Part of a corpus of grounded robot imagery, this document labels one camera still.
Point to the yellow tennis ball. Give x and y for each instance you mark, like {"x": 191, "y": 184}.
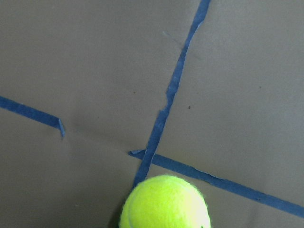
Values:
{"x": 165, "y": 202}

